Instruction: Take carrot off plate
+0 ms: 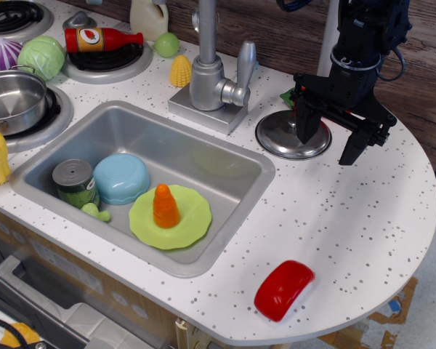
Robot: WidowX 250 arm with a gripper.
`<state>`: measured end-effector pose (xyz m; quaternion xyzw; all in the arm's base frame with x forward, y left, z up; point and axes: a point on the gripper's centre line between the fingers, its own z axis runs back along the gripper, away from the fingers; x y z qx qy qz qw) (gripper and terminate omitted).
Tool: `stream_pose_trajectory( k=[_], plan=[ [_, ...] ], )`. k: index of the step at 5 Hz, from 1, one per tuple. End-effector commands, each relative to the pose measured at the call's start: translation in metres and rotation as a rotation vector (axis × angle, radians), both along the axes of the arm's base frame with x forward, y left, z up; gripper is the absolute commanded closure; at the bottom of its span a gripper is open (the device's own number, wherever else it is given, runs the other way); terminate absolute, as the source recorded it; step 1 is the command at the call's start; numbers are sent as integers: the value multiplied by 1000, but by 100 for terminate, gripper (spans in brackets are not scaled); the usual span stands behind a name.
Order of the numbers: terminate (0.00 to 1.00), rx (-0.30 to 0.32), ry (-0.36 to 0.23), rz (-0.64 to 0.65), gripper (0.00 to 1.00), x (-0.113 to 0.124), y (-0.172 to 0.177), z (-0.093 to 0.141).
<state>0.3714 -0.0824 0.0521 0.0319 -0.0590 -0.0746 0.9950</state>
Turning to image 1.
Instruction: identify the steel toy pot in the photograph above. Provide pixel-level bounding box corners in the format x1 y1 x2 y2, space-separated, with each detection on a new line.
0 70 48 135

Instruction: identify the grey toy sink basin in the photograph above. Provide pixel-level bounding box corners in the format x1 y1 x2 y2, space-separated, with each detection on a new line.
9 100 277 279

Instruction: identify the stove burner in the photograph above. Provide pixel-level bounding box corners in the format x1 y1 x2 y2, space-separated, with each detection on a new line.
5 86 73 153
0 1 53 34
62 44 153 85

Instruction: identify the grey oven door handle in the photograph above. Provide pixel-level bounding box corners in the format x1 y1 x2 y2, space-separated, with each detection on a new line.
0 256 111 348

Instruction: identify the grey vertical pole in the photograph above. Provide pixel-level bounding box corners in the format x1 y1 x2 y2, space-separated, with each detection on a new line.
317 0 339 77

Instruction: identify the front stove burner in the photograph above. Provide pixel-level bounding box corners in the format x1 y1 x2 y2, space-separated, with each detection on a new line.
5 86 73 153

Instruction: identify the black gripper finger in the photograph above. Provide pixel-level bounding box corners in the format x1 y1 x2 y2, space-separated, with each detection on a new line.
339 129 370 166
296 98 321 144

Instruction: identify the cream toy detergent jug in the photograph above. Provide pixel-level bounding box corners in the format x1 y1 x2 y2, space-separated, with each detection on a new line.
129 0 169 41

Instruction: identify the orange toy carrot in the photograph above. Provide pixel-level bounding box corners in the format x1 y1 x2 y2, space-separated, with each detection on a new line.
153 183 181 228

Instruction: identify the light blue plastic bowl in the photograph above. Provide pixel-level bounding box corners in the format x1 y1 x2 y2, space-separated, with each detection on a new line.
93 153 150 205

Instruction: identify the silver toy faucet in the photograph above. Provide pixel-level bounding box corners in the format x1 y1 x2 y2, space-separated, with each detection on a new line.
168 1 257 135

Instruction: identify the green toy lime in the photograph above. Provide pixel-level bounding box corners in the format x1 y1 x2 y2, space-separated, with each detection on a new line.
153 32 179 57

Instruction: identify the grey green toy can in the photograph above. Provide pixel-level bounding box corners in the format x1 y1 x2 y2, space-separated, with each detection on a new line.
52 159 100 209

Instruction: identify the red toy chili pepper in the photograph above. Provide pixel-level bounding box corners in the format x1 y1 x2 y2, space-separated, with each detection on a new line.
280 87 297 110

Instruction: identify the red toy ketchup bottle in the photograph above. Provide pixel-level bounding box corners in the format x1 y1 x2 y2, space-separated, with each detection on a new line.
65 28 144 53

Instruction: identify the steel pot lid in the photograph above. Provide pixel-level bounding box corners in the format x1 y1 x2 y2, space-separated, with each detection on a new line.
255 110 331 160

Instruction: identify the back left stove burner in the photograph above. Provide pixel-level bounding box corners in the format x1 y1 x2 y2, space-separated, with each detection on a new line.
0 1 53 34

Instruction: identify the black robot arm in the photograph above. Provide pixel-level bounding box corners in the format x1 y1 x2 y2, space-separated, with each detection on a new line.
291 1 412 166

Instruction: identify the yellow object bottom left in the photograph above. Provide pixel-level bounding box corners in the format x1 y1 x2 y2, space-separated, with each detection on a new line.
0 322 41 346

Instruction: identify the green plastic plate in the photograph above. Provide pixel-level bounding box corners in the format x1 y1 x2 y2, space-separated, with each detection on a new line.
129 183 212 250

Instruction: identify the yellow toy corn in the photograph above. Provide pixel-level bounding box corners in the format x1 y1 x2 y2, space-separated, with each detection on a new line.
169 55 192 87

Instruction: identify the back right stove burner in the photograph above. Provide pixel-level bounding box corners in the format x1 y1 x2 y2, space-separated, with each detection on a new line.
62 44 153 85

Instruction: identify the grey stove knob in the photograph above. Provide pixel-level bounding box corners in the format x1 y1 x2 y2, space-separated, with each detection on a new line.
62 11 97 30

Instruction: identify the purple toy onion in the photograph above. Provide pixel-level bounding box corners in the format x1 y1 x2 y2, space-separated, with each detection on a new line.
0 39 23 71

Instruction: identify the green toy cabbage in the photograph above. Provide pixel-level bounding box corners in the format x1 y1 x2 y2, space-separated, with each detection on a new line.
17 36 66 81

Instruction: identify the small green toy piece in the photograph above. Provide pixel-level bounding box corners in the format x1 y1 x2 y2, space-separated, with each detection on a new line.
81 203 110 222

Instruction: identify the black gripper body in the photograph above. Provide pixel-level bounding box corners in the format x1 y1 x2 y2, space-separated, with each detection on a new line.
294 54 397 145

